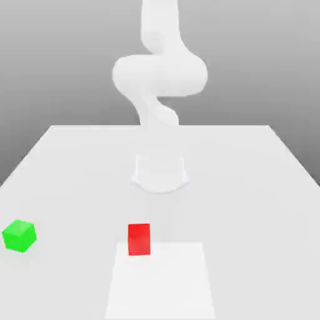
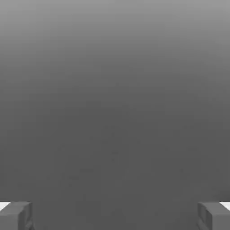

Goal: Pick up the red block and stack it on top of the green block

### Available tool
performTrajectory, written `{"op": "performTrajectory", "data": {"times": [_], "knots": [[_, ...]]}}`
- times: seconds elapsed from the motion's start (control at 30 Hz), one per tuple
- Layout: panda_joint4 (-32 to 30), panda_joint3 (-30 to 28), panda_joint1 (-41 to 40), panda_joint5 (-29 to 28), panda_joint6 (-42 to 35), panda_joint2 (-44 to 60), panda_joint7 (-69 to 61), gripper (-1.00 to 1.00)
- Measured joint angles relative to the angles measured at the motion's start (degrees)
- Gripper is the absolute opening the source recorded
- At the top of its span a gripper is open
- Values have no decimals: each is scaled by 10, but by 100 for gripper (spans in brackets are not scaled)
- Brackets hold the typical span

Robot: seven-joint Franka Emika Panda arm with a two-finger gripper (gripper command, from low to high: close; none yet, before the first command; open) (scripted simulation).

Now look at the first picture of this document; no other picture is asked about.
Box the small red cube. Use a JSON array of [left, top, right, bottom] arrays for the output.
[[127, 222, 151, 257]]

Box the small green cube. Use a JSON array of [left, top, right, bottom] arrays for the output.
[[1, 219, 38, 254]]

